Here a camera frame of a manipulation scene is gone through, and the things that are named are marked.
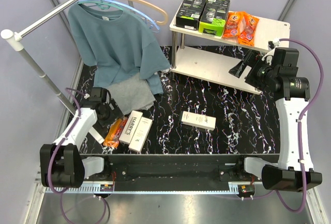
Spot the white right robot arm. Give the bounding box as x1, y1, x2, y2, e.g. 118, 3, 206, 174
229, 48, 322, 192

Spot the white harry's box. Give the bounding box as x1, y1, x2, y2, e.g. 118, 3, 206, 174
119, 110, 143, 144
129, 117, 153, 153

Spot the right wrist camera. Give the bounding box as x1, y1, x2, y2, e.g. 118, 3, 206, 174
262, 38, 280, 66

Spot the white two-tier shelf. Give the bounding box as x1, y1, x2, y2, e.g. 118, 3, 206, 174
170, 18, 291, 95

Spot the blue plastic hanger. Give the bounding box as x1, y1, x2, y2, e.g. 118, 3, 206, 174
77, 0, 161, 33

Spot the black marble pattern mat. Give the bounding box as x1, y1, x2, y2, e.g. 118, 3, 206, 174
61, 45, 298, 157

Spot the grey folded cloth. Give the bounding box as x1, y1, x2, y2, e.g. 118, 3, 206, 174
107, 73, 156, 115

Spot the black green razor box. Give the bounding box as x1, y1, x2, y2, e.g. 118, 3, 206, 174
198, 0, 231, 37

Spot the long white cosmetic box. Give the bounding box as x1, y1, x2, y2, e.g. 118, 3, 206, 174
180, 111, 216, 131

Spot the metal clothes rack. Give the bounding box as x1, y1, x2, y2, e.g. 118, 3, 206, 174
0, 0, 130, 144

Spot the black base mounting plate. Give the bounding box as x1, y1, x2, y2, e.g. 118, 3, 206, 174
87, 154, 258, 193

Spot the black razor box on shelf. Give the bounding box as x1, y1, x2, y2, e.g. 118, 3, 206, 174
175, 0, 207, 31

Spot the orange snack packet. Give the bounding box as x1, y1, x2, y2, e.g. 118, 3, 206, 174
103, 117, 128, 148
238, 12, 260, 47
222, 11, 244, 38

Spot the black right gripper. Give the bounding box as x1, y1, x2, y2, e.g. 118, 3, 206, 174
228, 49, 278, 91

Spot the teal t-shirt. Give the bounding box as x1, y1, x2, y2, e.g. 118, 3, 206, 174
68, 3, 171, 94

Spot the white slotted cable duct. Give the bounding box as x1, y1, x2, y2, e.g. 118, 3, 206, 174
45, 183, 115, 193

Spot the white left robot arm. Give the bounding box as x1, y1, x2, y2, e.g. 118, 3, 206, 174
39, 87, 123, 194

